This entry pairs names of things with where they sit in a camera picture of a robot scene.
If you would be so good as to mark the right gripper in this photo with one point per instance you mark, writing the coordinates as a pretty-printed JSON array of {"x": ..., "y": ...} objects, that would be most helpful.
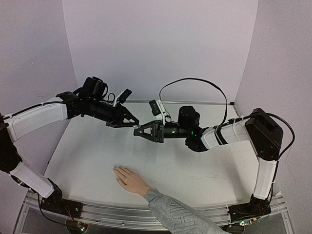
[{"x": 158, "y": 131}]

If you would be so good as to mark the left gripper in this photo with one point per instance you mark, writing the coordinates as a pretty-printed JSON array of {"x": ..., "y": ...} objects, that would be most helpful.
[{"x": 118, "y": 120}]

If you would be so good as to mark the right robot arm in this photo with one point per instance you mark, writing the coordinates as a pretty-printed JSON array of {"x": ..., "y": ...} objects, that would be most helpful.
[{"x": 259, "y": 129}]

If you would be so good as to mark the grey sleeved forearm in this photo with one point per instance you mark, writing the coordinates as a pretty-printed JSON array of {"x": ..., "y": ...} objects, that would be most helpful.
[{"x": 178, "y": 217}]

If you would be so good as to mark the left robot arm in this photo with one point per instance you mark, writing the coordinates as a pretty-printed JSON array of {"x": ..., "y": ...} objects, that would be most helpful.
[{"x": 64, "y": 106}]

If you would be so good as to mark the person's hand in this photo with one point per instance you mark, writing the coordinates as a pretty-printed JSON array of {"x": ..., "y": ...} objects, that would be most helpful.
[{"x": 131, "y": 181}]

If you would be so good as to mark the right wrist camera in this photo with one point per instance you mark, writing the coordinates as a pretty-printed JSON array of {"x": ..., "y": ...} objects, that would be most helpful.
[{"x": 159, "y": 111}]

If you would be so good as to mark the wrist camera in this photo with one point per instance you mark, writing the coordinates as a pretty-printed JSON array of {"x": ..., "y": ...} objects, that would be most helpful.
[
  {"x": 159, "y": 111},
  {"x": 122, "y": 97}
]

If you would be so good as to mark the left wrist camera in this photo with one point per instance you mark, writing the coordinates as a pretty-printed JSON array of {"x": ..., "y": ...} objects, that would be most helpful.
[{"x": 122, "y": 97}]

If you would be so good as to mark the aluminium front rail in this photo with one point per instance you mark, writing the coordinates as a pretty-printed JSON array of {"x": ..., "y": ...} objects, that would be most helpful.
[{"x": 96, "y": 218}]

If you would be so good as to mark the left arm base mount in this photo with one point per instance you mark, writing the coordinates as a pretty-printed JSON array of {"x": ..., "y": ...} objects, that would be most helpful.
[{"x": 55, "y": 203}]

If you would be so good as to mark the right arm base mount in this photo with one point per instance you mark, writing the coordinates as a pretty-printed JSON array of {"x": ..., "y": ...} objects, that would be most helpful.
[{"x": 255, "y": 208}]

